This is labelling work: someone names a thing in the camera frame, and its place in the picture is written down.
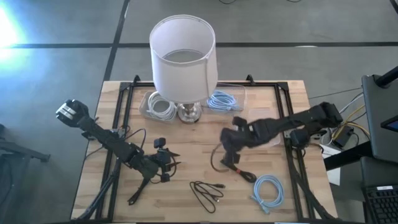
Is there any thin black USB cable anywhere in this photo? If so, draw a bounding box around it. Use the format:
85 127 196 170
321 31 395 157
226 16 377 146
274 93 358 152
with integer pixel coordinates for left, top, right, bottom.
189 180 226 214

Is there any black cable with red band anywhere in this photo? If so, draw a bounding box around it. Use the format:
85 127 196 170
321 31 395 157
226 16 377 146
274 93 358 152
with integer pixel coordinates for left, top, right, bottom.
210 142 257 184

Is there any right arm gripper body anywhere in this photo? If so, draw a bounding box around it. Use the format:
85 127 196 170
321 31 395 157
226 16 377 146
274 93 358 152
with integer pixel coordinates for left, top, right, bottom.
220 124 249 155

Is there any black side desk bar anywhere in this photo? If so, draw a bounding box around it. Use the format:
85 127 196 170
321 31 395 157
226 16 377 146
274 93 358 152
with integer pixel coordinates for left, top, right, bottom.
323 141 374 171

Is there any black metal floor stand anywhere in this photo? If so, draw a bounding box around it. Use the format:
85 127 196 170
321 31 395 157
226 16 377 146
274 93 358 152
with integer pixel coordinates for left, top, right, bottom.
0 124 50 224

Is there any black keyboard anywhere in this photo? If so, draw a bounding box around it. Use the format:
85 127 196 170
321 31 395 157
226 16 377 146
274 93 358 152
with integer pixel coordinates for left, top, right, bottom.
362 185 398 224

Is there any white paper sheet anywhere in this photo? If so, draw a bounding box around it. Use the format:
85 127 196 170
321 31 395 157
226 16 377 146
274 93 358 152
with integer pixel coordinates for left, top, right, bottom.
322 144 341 186

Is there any dark grey laptop panel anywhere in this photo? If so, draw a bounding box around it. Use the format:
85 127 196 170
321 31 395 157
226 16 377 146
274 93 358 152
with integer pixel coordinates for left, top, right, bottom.
361 74 398 164

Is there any black power box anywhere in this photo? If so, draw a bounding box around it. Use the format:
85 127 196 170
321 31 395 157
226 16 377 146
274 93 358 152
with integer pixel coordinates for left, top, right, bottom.
332 126 355 149

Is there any black aluminium table frame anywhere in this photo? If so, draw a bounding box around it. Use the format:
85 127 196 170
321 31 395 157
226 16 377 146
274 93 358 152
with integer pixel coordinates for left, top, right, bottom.
74 74 338 223

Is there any yellow cable bundle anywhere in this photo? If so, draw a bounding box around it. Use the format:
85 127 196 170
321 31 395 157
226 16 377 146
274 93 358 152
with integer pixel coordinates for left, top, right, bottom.
332 104 371 139

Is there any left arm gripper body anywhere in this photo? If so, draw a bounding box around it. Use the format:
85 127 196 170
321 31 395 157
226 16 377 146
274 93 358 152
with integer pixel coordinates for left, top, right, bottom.
154 148 174 184

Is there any black round pole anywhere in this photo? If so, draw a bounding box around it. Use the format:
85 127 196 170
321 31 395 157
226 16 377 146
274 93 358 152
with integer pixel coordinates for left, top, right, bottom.
374 65 398 88

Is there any white shade silver table lamp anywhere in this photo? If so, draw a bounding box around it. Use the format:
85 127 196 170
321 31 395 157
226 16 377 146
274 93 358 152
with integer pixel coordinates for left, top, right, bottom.
149 14 218 124

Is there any frosted white plastic container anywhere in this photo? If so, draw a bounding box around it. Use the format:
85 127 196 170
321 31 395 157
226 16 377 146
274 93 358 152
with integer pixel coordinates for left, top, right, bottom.
139 90 180 123

